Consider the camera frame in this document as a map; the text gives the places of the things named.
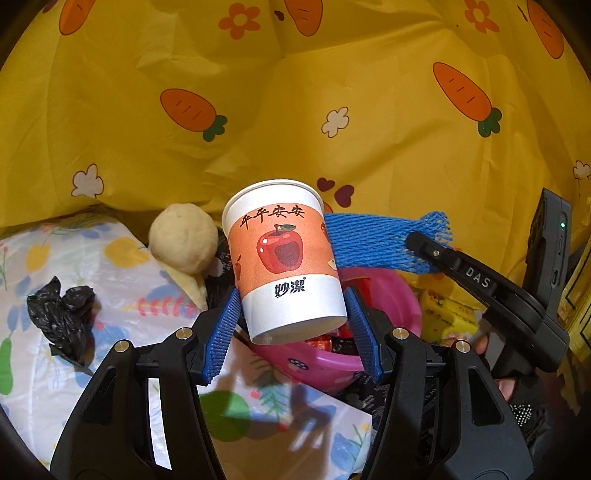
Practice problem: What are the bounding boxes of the pink plastic bowl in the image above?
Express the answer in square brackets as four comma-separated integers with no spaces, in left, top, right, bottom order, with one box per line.
[252,268,423,393]

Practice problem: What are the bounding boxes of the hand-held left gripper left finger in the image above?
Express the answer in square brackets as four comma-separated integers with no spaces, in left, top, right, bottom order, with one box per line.
[50,290,242,480]

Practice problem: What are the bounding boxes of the white apple print paper cup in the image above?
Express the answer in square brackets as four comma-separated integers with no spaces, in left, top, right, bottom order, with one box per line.
[222,179,348,344]

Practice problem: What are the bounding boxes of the black plastic bag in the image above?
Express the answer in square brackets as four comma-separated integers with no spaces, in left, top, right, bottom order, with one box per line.
[26,276,96,367]

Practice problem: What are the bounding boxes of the red glossy wrapper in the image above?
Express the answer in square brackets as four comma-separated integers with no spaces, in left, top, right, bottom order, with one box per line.
[305,323,356,355]

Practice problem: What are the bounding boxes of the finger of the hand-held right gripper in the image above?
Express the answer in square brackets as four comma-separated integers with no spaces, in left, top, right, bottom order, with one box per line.
[405,231,546,333]

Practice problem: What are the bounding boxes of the blue foam net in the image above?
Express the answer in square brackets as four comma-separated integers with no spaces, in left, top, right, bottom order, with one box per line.
[323,211,455,273]

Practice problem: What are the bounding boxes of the person's right hand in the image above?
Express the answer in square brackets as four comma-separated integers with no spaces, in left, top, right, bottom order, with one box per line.
[475,332,568,462]

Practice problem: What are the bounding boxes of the cream plush ball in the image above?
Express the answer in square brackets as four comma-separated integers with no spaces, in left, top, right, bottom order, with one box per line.
[148,203,219,311]

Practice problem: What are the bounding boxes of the yellow carrot print cloth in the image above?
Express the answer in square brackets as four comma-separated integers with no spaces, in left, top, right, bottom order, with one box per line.
[0,0,591,287]

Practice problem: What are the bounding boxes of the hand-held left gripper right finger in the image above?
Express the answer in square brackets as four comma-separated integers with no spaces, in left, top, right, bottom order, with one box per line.
[344,285,534,480]

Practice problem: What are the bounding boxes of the yellow printed packet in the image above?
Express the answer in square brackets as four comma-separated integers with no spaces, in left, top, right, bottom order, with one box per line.
[418,286,485,342]

